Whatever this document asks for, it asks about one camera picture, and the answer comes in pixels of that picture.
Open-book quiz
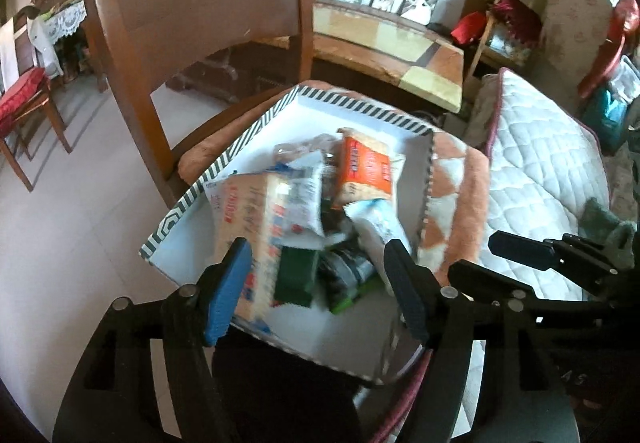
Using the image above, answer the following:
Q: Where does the teal fleece garment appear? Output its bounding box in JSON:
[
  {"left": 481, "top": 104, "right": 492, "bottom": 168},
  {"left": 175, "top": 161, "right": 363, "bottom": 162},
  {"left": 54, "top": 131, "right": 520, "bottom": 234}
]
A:
[{"left": 580, "top": 198, "right": 638, "bottom": 269}]

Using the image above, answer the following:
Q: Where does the wooden stool with red cloth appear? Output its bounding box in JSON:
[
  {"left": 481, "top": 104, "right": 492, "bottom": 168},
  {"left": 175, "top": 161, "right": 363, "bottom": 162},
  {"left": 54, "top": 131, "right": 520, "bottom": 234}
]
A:
[{"left": 467, "top": 0, "right": 543, "bottom": 78}]

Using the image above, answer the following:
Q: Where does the wooden chair with red cushion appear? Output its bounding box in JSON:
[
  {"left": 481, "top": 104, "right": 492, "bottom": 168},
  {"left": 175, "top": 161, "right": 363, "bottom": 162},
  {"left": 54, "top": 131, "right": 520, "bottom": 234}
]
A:
[{"left": 0, "top": 20, "right": 71, "bottom": 191}]

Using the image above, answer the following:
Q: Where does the red bag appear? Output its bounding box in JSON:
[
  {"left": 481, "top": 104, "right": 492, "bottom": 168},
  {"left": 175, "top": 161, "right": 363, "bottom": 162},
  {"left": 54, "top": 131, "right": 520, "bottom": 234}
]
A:
[{"left": 451, "top": 12, "right": 483, "bottom": 46}]

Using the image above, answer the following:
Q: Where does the floral sofa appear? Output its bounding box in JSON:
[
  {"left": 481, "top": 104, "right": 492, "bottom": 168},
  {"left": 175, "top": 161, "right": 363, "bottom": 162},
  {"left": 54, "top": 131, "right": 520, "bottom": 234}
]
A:
[{"left": 542, "top": 0, "right": 626, "bottom": 88}]

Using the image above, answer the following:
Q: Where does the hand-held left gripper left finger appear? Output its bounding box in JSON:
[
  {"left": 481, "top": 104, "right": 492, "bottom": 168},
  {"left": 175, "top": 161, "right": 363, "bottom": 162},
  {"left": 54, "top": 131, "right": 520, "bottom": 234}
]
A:
[{"left": 52, "top": 237, "right": 253, "bottom": 443}]

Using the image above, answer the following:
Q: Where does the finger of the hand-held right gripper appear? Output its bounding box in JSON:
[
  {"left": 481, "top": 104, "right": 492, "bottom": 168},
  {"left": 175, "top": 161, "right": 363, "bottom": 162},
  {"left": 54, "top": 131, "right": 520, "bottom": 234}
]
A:
[
  {"left": 487, "top": 230, "right": 556, "bottom": 271},
  {"left": 447, "top": 259, "right": 538, "bottom": 306}
]

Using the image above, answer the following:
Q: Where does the orange white plush blanket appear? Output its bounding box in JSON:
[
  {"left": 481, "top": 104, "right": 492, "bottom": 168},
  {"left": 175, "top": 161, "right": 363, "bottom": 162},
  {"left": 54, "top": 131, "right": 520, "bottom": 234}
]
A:
[{"left": 177, "top": 80, "right": 491, "bottom": 289}]

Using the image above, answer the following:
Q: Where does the cream packet with red print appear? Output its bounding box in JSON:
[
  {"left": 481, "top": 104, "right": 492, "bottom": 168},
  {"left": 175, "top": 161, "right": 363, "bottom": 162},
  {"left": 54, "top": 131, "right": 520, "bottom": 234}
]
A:
[{"left": 205, "top": 170, "right": 283, "bottom": 336}]

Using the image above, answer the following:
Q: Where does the white light blue packet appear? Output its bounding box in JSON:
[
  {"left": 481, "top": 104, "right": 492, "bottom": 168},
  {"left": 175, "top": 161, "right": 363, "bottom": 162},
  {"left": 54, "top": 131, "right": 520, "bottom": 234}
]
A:
[{"left": 345, "top": 200, "right": 416, "bottom": 274}]

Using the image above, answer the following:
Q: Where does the dark green snack packet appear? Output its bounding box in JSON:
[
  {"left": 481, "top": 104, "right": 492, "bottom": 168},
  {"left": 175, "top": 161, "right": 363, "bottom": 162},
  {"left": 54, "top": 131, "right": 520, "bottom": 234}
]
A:
[{"left": 274, "top": 245, "right": 321, "bottom": 309}]

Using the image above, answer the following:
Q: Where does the green black snack packet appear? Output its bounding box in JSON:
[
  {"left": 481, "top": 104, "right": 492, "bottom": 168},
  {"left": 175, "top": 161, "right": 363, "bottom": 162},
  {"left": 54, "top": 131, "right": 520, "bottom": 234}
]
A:
[{"left": 317, "top": 243, "right": 378, "bottom": 314}]

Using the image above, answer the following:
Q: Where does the white quilted mattress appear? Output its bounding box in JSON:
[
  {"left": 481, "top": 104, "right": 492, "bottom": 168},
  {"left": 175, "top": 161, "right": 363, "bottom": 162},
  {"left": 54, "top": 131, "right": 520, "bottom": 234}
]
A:
[{"left": 465, "top": 68, "right": 608, "bottom": 443}]

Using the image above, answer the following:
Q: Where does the teal plastic bag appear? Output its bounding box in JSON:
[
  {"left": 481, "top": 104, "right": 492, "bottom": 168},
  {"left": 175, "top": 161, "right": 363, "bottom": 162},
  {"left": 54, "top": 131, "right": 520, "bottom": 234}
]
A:
[{"left": 585, "top": 88, "right": 628, "bottom": 154}]

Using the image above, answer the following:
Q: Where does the orange packet with red label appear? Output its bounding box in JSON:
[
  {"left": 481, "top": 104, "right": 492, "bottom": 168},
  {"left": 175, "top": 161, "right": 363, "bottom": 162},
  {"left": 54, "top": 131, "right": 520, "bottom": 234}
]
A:
[{"left": 332, "top": 128, "right": 406, "bottom": 208}]

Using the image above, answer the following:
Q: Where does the white lace tablecloth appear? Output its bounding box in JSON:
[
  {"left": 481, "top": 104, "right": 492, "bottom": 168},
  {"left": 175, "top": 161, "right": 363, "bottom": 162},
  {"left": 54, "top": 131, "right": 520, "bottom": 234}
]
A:
[{"left": 37, "top": 0, "right": 91, "bottom": 84}]

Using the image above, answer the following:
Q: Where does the large framed wedding photo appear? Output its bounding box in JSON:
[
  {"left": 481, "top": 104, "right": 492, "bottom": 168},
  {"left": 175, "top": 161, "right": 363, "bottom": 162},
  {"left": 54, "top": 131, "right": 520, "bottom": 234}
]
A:
[{"left": 402, "top": 0, "right": 440, "bottom": 26}]

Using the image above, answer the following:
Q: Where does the striped cardboard box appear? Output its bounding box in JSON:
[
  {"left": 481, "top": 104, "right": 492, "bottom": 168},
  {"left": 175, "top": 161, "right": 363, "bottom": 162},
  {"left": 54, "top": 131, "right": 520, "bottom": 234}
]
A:
[{"left": 140, "top": 84, "right": 436, "bottom": 386}]

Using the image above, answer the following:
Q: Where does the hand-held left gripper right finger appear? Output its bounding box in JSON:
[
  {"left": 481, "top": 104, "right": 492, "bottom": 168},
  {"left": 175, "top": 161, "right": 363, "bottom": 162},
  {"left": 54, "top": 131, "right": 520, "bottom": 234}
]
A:
[{"left": 382, "top": 239, "right": 581, "bottom": 443}]

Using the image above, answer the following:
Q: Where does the white blue snack packet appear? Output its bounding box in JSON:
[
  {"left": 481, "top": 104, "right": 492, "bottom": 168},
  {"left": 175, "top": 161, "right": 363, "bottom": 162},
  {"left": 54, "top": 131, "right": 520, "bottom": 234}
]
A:
[{"left": 270, "top": 150, "right": 326, "bottom": 239}]

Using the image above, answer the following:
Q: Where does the wooden coffee table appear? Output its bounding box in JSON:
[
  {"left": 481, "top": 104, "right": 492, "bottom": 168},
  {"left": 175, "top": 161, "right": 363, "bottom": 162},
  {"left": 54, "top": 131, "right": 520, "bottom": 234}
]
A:
[{"left": 255, "top": 0, "right": 466, "bottom": 114}]

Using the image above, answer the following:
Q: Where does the clear snack packet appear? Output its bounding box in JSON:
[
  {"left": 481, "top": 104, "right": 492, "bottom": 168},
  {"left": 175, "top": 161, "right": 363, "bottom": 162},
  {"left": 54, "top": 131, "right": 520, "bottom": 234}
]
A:
[{"left": 274, "top": 135, "right": 341, "bottom": 164}]

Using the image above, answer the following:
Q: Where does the red plastic chair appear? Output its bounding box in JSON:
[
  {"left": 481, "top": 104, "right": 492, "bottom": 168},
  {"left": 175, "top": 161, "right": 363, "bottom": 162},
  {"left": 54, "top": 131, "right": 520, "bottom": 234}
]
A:
[{"left": 577, "top": 0, "right": 640, "bottom": 98}]

